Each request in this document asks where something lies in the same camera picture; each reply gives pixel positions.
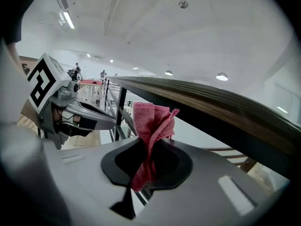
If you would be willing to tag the red top table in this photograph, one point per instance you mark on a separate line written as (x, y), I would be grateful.
(89, 82)

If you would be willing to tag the person's left hand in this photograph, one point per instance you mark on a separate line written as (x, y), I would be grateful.
(57, 114)

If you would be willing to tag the dark wooden handrail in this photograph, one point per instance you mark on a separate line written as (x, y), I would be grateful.
(211, 102)

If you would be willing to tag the person's left forearm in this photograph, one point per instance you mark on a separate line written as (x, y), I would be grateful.
(13, 53)

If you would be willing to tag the person's black clothing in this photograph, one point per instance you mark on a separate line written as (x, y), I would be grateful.
(14, 20)

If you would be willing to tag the red cloth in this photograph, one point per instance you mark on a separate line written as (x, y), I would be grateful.
(150, 121)

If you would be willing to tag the dome pendant lamp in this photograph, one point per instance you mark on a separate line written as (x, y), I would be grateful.
(168, 73)
(222, 76)

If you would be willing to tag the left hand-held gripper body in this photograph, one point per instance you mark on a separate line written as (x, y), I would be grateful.
(47, 79)

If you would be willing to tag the fluorescent ceiling light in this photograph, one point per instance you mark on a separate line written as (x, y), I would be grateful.
(68, 19)

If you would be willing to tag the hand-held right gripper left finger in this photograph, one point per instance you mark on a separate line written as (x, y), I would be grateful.
(89, 173)

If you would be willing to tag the round ceiling fixture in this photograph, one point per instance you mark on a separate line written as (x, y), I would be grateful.
(183, 4)

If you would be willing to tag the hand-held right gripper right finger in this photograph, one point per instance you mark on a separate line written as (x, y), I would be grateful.
(211, 185)

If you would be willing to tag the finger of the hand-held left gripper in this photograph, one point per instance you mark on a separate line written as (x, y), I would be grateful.
(101, 121)

